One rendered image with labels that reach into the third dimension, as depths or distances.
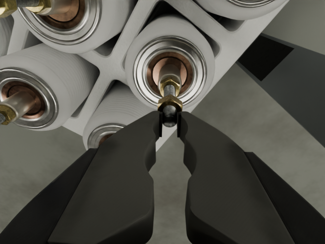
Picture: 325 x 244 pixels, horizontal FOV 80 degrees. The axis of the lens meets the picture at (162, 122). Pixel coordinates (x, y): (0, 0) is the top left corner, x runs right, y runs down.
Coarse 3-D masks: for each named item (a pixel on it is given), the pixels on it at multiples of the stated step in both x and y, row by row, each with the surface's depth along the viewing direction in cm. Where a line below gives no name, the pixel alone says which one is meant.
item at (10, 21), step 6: (0, 18) 25; (6, 18) 26; (12, 18) 27; (0, 24) 25; (6, 24) 26; (12, 24) 27; (0, 30) 25; (6, 30) 26; (0, 36) 25; (6, 36) 26; (0, 42) 25; (6, 42) 26; (0, 48) 26; (6, 48) 27; (0, 54) 26; (6, 54) 27
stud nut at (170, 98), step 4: (168, 96) 13; (172, 96) 13; (160, 100) 14; (164, 100) 13; (168, 100) 13; (172, 100) 13; (176, 100) 13; (180, 100) 14; (160, 104) 13; (164, 104) 13; (168, 104) 13; (172, 104) 13; (176, 104) 13; (180, 104) 13; (160, 108) 13; (176, 108) 13; (180, 108) 13
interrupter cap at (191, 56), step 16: (144, 48) 18; (160, 48) 19; (176, 48) 18; (192, 48) 18; (144, 64) 19; (160, 64) 20; (176, 64) 20; (192, 64) 19; (144, 80) 20; (192, 80) 20; (144, 96) 21; (160, 96) 21; (192, 96) 21
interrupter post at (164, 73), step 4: (168, 64) 19; (172, 64) 20; (164, 68) 19; (168, 68) 18; (172, 68) 18; (176, 68) 19; (160, 72) 19; (164, 72) 18; (168, 72) 17; (172, 72) 17; (176, 72) 18; (160, 76) 18; (164, 76) 17; (168, 76) 17; (172, 76) 17; (176, 76) 17; (180, 76) 19; (160, 80) 17; (180, 80) 17; (180, 84) 18; (180, 88) 18
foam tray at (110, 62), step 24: (144, 0) 23; (168, 0) 23; (288, 0) 22; (24, 24) 25; (144, 24) 27; (192, 24) 34; (216, 24) 24; (240, 24) 24; (264, 24) 24; (24, 48) 26; (96, 48) 27; (120, 48) 26; (216, 48) 27; (240, 48) 25; (120, 72) 27; (216, 72) 27; (96, 96) 30; (72, 120) 32
